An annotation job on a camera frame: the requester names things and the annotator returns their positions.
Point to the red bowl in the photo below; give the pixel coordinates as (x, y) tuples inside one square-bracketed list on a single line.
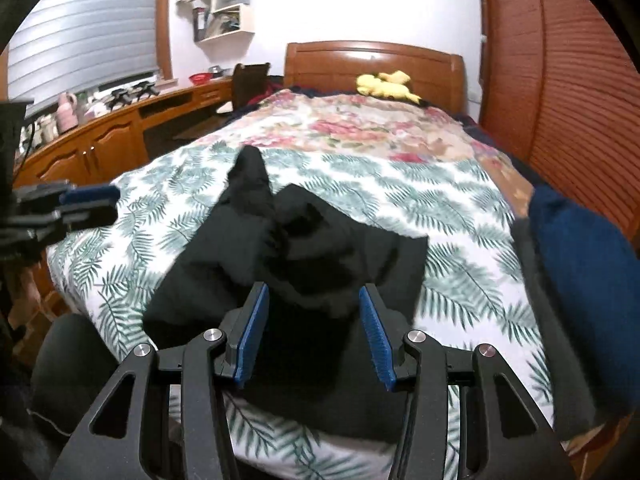
[(200, 78)]

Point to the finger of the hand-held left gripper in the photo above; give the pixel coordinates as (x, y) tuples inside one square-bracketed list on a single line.
[(92, 194), (92, 216)]

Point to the leaf print bed sheet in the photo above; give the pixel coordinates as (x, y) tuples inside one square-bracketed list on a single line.
[(450, 270)]

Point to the black coat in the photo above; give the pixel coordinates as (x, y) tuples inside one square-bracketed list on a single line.
[(310, 260)]

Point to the white jar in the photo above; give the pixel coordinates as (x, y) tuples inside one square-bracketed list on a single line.
[(48, 129)]

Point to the floral blanket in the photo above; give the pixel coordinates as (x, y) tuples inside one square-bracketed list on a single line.
[(360, 125)]

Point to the yellow plush toy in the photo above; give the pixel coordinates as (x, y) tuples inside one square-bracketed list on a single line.
[(385, 86)]

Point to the pink jug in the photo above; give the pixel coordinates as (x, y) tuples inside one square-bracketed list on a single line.
[(67, 110)]

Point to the white window blind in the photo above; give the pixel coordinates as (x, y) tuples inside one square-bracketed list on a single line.
[(85, 40)]

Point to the wooden louvred wardrobe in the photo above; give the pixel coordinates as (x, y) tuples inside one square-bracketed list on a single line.
[(565, 85)]

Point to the black device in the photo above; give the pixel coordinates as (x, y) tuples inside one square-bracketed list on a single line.
[(120, 97), (146, 88)]

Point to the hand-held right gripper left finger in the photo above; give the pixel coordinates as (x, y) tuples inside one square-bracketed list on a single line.
[(252, 335)]

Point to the black padded seat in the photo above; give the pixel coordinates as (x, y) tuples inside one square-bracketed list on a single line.
[(70, 370)]

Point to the dark wooden chair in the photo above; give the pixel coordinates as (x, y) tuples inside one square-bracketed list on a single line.
[(250, 85)]

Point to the silver metal bowl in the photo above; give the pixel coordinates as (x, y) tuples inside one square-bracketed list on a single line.
[(215, 70)]

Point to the wooden cabinet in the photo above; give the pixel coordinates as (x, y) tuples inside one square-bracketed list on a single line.
[(110, 145)]

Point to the dark blue folded cloth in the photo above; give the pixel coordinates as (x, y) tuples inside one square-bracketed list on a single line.
[(585, 285)]

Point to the white wall shelf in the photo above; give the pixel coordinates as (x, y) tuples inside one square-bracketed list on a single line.
[(227, 0)]

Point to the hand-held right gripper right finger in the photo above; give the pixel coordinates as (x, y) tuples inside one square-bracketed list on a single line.
[(378, 340)]

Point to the wooden bed headboard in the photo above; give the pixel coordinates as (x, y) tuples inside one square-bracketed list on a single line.
[(330, 65)]

